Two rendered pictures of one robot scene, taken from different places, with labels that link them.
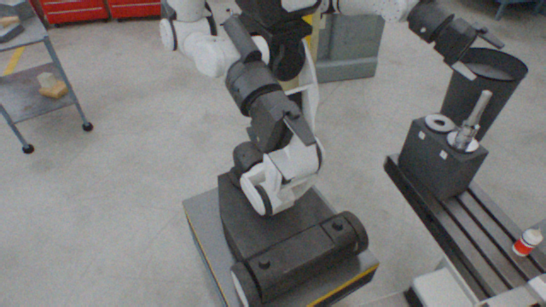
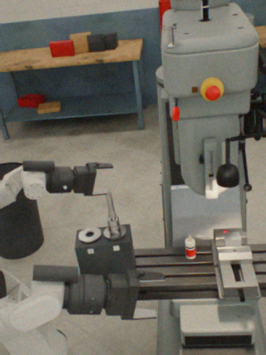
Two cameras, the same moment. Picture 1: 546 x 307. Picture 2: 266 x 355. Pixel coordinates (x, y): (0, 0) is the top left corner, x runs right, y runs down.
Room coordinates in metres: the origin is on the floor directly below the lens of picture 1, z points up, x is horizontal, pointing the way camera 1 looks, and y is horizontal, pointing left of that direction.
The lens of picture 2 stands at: (0.12, 0.63, 2.18)
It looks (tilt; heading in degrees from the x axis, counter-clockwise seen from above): 31 degrees down; 294
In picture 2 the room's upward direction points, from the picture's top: 7 degrees counter-clockwise
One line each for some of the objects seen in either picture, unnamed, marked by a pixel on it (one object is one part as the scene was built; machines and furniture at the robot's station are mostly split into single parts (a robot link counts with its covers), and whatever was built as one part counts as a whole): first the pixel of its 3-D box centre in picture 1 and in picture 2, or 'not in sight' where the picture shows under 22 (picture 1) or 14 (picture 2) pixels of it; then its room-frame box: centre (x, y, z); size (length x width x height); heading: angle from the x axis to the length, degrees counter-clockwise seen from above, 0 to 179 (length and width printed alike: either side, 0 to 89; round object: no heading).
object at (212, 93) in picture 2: not in sight; (213, 92); (0.35, -0.47, 1.76); 0.04 x 0.03 x 0.04; 16
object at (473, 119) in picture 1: (479, 109); (110, 206); (0.78, -0.59, 1.25); 0.03 x 0.03 x 0.11
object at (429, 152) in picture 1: (439, 153); (106, 252); (0.82, -0.58, 1.03); 0.22 x 0.12 x 0.20; 23
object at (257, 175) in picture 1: (270, 188); not in sight; (0.98, 0.00, 0.68); 0.21 x 0.20 x 0.13; 29
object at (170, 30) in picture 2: not in sight; (170, 35); (0.48, -0.53, 1.89); 0.24 x 0.04 x 0.01; 107
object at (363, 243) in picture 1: (350, 232); not in sight; (0.86, -0.36, 0.50); 0.20 x 0.05 x 0.20; 29
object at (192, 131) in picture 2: not in sight; (208, 145); (0.42, -0.72, 1.47); 0.21 x 0.19 x 0.32; 16
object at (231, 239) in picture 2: not in sight; (232, 242); (0.34, -0.74, 1.04); 0.06 x 0.05 x 0.06; 18
